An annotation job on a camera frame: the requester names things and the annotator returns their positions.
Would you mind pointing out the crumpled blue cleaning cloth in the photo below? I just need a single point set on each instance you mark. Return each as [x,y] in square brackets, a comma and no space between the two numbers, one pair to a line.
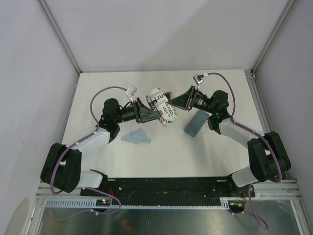
[137,136]

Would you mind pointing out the aluminium corner post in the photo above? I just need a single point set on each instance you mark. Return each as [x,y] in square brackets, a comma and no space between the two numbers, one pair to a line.
[58,34]
[275,32]

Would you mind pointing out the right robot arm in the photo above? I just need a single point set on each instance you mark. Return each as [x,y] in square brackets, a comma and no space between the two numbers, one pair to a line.
[268,159]

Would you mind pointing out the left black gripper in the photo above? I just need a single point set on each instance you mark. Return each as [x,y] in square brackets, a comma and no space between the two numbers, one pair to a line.
[142,113]

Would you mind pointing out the right aluminium corner post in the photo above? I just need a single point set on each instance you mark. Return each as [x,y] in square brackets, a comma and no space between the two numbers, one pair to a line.
[275,32]

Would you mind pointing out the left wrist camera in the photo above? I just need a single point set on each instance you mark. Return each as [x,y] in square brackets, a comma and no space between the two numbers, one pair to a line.
[131,91]

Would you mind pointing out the blue glasses case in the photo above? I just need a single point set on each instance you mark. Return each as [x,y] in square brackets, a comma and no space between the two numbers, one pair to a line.
[196,123]

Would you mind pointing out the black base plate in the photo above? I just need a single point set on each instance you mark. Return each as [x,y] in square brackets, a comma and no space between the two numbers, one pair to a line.
[176,192]

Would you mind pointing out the newspaper print pouch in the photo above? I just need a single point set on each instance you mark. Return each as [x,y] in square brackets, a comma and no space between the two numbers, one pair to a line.
[158,102]

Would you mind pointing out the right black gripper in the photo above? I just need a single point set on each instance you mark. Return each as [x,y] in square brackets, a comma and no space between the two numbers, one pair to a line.
[187,101]

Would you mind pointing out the brown sunglasses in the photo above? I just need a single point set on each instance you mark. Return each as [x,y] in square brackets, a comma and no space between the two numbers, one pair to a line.
[168,95]

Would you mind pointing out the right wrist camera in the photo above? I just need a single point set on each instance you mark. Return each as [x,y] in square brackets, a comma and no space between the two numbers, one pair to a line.
[199,79]

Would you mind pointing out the left aluminium corner post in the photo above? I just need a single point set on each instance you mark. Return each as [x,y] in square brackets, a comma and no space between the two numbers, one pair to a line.
[58,34]

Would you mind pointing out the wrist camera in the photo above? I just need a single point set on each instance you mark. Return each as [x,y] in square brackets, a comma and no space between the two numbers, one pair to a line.
[131,91]
[199,79]

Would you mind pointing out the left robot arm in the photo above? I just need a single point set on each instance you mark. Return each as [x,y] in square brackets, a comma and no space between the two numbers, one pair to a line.
[62,168]

